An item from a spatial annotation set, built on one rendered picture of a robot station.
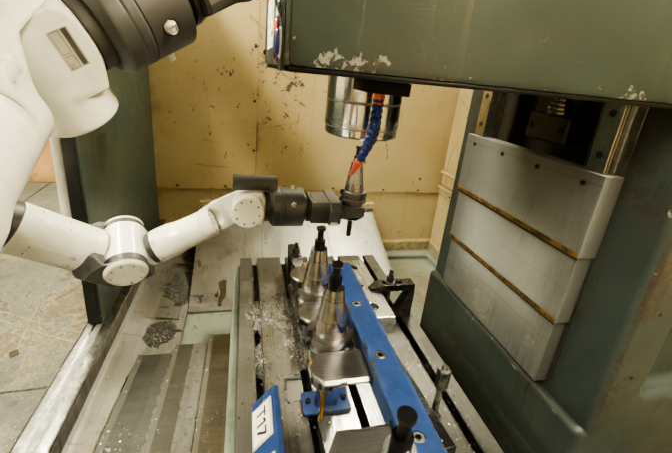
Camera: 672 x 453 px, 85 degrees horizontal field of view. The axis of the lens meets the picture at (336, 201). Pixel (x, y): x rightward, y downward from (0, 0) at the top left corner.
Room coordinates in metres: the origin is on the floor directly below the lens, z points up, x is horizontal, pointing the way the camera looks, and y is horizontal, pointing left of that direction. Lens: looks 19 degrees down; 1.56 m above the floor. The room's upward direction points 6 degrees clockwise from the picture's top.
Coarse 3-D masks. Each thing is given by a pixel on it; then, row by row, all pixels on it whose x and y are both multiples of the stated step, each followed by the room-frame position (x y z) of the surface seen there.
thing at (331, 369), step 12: (324, 360) 0.37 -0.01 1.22; (336, 360) 0.37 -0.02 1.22; (348, 360) 0.37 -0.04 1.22; (360, 360) 0.37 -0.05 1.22; (312, 372) 0.35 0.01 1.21; (324, 372) 0.35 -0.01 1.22; (336, 372) 0.35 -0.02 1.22; (348, 372) 0.35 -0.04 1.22; (360, 372) 0.35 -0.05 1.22; (324, 384) 0.33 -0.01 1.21; (336, 384) 0.33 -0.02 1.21; (348, 384) 0.34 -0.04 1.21
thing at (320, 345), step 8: (312, 320) 0.43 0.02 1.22; (312, 328) 0.41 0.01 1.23; (312, 336) 0.41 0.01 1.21; (344, 336) 0.40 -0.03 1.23; (352, 336) 0.41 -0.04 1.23; (312, 344) 0.39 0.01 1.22; (320, 344) 0.39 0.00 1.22; (328, 344) 0.39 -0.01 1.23; (336, 344) 0.39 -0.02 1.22; (344, 344) 0.39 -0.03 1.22; (312, 352) 0.39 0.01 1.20; (320, 352) 0.39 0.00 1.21
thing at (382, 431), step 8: (384, 424) 0.29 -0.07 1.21; (336, 432) 0.27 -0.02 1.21; (344, 432) 0.27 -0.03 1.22; (352, 432) 0.27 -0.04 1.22; (360, 432) 0.27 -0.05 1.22; (368, 432) 0.28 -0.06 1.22; (376, 432) 0.28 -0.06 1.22; (384, 432) 0.28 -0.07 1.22; (336, 440) 0.26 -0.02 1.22; (344, 440) 0.26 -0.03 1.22; (352, 440) 0.27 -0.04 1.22; (360, 440) 0.27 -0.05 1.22; (368, 440) 0.27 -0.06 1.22; (376, 440) 0.27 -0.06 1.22; (336, 448) 0.26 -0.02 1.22; (344, 448) 0.26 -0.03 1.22; (352, 448) 0.26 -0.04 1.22; (360, 448) 0.26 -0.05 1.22; (368, 448) 0.26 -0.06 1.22; (376, 448) 0.26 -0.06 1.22
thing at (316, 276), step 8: (312, 248) 0.52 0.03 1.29; (312, 256) 0.51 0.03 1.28; (320, 256) 0.51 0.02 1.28; (312, 264) 0.51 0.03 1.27; (320, 264) 0.51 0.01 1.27; (328, 264) 0.52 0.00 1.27; (312, 272) 0.51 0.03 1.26; (320, 272) 0.50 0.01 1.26; (328, 272) 0.52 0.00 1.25; (304, 280) 0.51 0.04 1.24; (312, 280) 0.50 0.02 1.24; (320, 280) 0.50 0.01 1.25; (328, 280) 0.51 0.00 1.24; (312, 288) 0.50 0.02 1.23; (320, 288) 0.50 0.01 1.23
